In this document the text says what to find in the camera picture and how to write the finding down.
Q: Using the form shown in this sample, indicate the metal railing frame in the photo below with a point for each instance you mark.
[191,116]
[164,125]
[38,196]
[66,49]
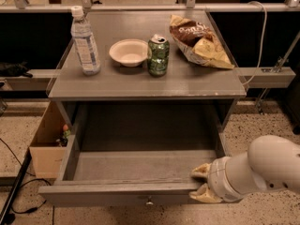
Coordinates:
[43,6]

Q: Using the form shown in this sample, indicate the grey top drawer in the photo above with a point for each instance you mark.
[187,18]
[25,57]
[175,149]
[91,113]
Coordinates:
[136,154]

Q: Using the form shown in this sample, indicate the black object on ledge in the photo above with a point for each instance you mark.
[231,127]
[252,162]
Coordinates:
[14,70]

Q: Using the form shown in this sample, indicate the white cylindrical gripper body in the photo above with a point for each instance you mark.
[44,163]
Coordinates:
[216,178]

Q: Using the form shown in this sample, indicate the grey drawer cabinet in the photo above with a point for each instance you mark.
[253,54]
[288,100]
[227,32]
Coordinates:
[183,83]

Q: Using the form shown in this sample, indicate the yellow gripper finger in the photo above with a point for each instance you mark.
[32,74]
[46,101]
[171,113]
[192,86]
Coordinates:
[205,195]
[201,171]

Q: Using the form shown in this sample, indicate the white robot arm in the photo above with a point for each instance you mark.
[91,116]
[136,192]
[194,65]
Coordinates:
[271,163]

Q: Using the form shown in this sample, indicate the brown yellow chip bag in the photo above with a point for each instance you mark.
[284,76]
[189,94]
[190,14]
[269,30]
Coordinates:
[199,43]

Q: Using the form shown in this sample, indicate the cardboard box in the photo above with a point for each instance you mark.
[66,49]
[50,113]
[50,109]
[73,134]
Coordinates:
[47,155]

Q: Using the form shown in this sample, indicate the green soda can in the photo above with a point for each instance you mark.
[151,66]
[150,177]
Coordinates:
[158,55]

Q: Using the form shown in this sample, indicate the clear plastic water bottle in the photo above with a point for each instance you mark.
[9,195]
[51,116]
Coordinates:
[84,42]

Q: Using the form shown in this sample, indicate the white paper bowl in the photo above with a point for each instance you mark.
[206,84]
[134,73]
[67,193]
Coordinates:
[129,52]

